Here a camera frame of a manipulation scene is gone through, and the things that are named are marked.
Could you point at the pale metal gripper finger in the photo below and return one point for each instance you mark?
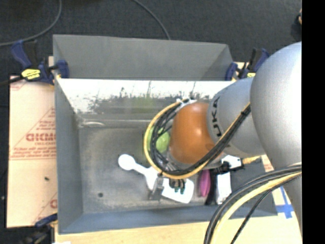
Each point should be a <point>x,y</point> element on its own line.
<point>153,192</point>
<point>160,187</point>

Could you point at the green ball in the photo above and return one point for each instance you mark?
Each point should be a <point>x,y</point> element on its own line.
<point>162,141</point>

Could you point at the white plastic scoop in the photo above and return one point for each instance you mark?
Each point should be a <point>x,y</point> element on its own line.
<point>127,162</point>

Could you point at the pink oval object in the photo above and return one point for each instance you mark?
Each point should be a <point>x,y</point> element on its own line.
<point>204,185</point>

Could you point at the grey metal bin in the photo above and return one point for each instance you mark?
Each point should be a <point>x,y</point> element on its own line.
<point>111,161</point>

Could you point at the brown cardboard board red print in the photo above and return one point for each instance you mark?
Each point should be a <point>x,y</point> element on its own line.
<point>30,146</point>

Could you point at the black cylinder on white bracket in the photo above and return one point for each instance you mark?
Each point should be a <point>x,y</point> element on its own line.
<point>223,187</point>

